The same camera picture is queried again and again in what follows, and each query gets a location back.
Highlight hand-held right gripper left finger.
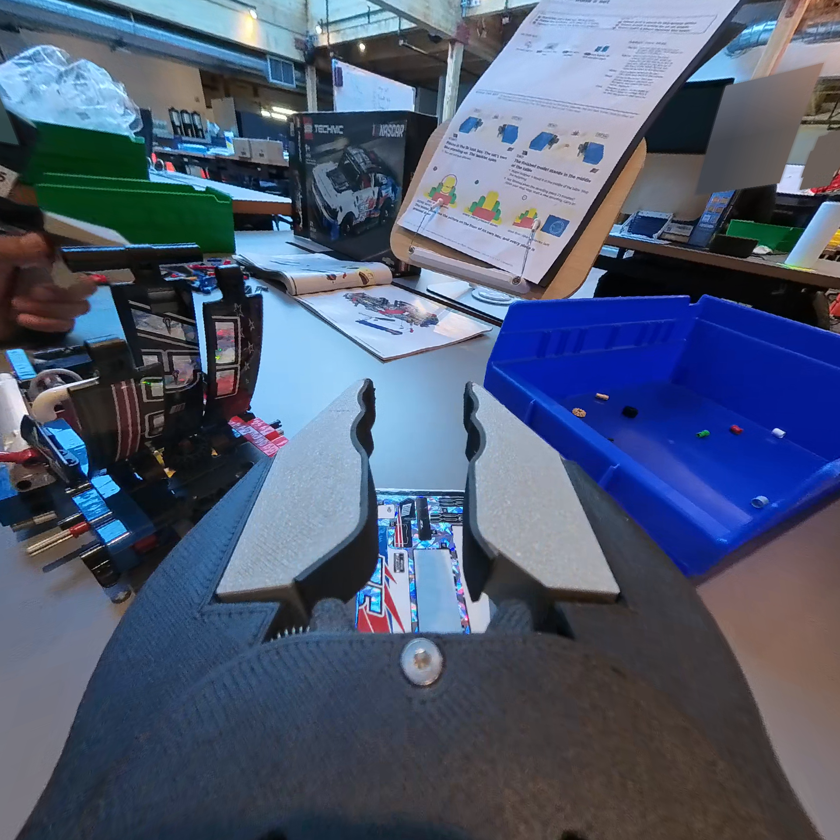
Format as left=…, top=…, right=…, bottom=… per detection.
left=215, top=378, right=381, bottom=605

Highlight white whiteboard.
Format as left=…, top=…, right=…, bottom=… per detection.
left=331, top=59, right=416, bottom=114

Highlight green plastic bin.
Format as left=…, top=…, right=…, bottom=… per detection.
left=725, top=218, right=807, bottom=253
left=34, top=182, right=237, bottom=256
left=23, top=120, right=151, bottom=183

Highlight white paper roll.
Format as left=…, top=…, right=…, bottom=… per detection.
left=784, top=200, right=840, bottom=271

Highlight black cardboard box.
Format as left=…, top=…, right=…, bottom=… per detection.
left=290, top=110, right=439, bottom=263

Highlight open instruction booklet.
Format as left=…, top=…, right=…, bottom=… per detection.
left=233, top=251, right=494, bottom=363

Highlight pile of loose toy bricks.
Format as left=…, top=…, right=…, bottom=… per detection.
left=154, top=259, right=266, bottom=294

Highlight blue plastic bin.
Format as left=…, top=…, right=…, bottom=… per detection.
left=484, top=294, right=840, bottom=578

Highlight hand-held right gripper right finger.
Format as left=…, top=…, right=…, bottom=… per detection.
left=462, top=381, right=622, bottom=605

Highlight toy brick vehicle model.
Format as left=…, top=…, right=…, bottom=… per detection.
left=0, top=243, right=290, bottom=603

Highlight background work table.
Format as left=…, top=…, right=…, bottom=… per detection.
left=600, top=230, right=840, bottom=290

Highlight printed instruction sheet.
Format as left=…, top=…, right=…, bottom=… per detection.
left=397, top=0, right=742, bottom=286

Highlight holographic sticker sheet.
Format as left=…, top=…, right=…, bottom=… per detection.
left=354, top=489, right=475, bottom=634

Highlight clear plastic bag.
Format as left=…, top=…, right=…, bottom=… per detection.
left=0, top=45, right=142, bottom=139

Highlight white blue brick panel assembly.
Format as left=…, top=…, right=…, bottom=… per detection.
left=0, top=373, right=32, bottom=454

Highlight grey desk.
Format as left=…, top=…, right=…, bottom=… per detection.
left=0, top=230, right=840, bottom=840

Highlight scattered small brick pieces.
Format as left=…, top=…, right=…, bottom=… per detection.
left=571, top=390, right=788, bottom=511

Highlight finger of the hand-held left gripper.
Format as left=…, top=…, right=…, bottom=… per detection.
left=41, top=209, right=127, bottom=250

